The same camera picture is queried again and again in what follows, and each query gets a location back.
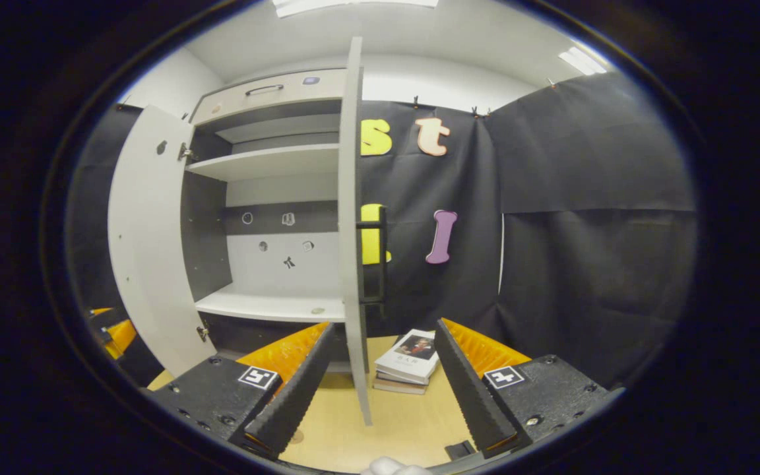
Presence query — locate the grey wooden cabinet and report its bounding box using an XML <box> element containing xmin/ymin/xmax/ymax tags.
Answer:
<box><xmin>179</xmin><ymin>68</ymin><xmax>348</xmax><ymax>360</ymax></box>

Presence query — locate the thin grey book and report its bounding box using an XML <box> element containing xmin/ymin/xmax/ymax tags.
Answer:
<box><xmin>373</xmin><ymin>369</ymin><xmax>430</xmax><ymax>390</ymax></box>

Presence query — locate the large ceiling light panel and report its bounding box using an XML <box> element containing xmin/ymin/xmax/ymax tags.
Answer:
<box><xmin>271</xmin><ymin>0</ymin><xmax>440</xmax><ymax>18</ymax></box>

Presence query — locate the grey cabinet drawer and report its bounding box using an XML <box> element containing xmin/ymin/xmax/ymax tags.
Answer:
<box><xmin>190</xmin><ymin>68</ymin><xmax>348</xmax><ymax>126</ymax></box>

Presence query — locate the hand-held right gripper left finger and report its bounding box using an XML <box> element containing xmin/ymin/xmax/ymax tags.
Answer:
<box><xmin>149</xmin><ymin>321</ymin><xmax>336</xmax><ymax>460</ymax></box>

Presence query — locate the thin brown book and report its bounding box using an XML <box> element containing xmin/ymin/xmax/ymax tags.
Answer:
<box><xmin>372</xmin><ymin>377</ymin><xmax>428</xmax><ymax>396</ymax></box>

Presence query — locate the black backdrop cloth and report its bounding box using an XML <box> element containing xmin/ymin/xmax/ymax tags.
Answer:
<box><xmin>67</xmin><ymin>69</ymin><xmax>697</xmax><ymax>391</ymax></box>

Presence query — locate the narrow ceiling light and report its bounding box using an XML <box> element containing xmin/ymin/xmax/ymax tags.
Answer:
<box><xmin>558</xmin><ymin>45</ymin><xmax>610</xmax><ymax>76</ymax></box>

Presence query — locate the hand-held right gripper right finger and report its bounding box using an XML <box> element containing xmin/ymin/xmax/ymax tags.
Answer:
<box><xmin>434</xmin><ymin>318</ymin><xmax>623</xmax><ymax>459</ymax></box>

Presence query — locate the grey cabinet door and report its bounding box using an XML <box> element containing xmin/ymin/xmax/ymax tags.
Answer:
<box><xmin>108</xmin><ymin>104</ymin><xmax>217</xmax><ymax>378</ymax></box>
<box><xmin>337</xmin><ymin>36</ymin><xmax>391</xmax><ymax>426</ymax></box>

